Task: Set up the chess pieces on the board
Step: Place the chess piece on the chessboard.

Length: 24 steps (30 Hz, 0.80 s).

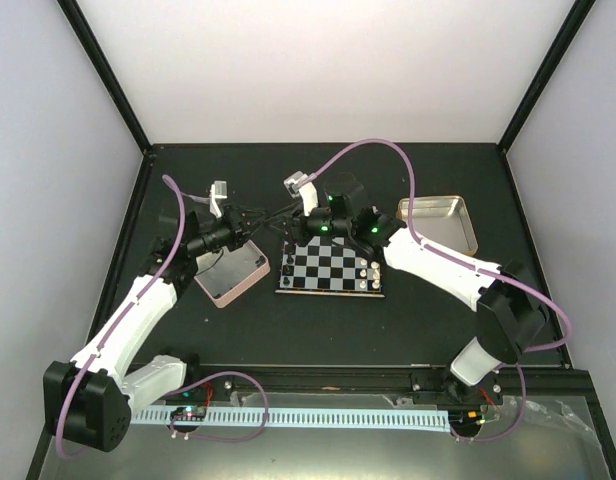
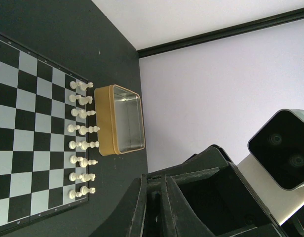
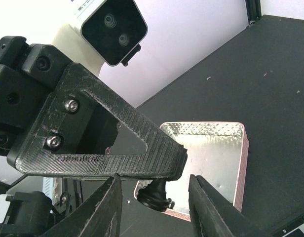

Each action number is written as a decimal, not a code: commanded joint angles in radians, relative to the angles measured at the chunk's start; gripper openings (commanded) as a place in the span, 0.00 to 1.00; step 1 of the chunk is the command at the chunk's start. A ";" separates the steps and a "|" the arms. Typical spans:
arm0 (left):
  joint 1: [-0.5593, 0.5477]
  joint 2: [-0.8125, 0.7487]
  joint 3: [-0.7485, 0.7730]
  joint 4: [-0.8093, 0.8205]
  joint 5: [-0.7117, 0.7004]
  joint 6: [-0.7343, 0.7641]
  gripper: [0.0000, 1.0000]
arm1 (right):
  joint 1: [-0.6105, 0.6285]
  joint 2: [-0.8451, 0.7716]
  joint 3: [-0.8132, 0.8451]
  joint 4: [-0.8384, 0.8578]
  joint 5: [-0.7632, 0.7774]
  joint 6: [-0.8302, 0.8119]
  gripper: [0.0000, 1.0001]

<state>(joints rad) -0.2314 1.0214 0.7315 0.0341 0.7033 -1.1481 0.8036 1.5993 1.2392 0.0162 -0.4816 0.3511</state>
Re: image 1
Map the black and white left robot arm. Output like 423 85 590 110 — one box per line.
43 204 266 452

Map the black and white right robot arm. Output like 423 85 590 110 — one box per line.
278 171 546 403

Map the left circuit board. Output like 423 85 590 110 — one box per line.
170 406 207 423

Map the circuit board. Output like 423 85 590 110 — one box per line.
448 410 501 426
170 406 207 423

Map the right circuit board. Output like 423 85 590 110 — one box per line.
448 410 501 426

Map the pink metal tin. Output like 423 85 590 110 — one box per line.
195 240 270 308

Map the black and white chessboard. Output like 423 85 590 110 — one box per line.
276 236 385 298

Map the gold metal tin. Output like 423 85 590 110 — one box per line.
412 195 478 256

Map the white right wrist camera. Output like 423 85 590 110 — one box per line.
284 171 319 216

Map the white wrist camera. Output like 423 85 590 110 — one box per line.
209 180 228 219
284 171 319 216

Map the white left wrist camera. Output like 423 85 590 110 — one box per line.
209 180 228 219

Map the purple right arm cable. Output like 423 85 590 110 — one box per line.
302 138 573 444

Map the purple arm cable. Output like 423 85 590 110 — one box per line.
302 138 573 444
55 174 268 460

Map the light blue slotted cable duct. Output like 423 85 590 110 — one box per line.
131 405 450 433

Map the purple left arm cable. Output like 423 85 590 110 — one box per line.
55 174 268 460

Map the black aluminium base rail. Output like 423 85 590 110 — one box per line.
173 366 597 405

